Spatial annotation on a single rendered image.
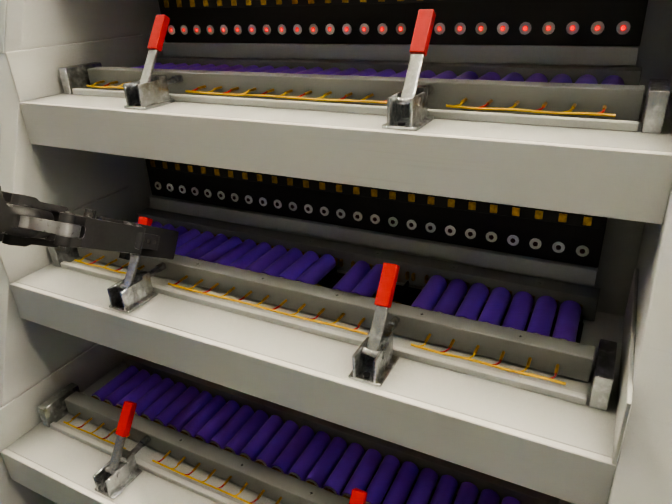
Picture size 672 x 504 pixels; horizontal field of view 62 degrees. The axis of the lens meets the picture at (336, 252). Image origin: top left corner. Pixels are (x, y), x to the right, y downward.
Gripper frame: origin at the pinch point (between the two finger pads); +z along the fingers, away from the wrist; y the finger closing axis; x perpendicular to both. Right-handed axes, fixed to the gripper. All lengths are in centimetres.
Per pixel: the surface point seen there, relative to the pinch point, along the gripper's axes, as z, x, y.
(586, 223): 11.1, 9.1, 40.1
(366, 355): 0.7, -5.5, 26.0
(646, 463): -1.6, -7.1, 46.3
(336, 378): -1.1, -7.6, 24.6
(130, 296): -0.5, -5.7, 1.1
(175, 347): -0.6, -9.2, 7.8
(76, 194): 4.9, 3.5, -15.8
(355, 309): 4.2, -2.3, 22.9
